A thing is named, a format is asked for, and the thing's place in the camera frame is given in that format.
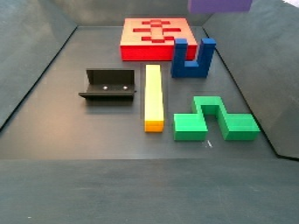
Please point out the black angle bracket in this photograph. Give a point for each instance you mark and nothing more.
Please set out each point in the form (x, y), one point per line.
(110, 82)

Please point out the green S-shaped block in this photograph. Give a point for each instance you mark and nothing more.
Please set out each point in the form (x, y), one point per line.
(238, 127)

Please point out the blue U-shaped block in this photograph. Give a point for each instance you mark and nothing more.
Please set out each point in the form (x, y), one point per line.
(193, 68)

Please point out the yellow long bar block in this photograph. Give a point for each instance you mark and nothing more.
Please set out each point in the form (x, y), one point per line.
(154, 100)

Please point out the red slotted board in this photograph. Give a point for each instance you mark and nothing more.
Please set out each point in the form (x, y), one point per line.
(148, 39)

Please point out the purple U-shaped block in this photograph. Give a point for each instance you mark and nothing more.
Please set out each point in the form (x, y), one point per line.
(220, 6)

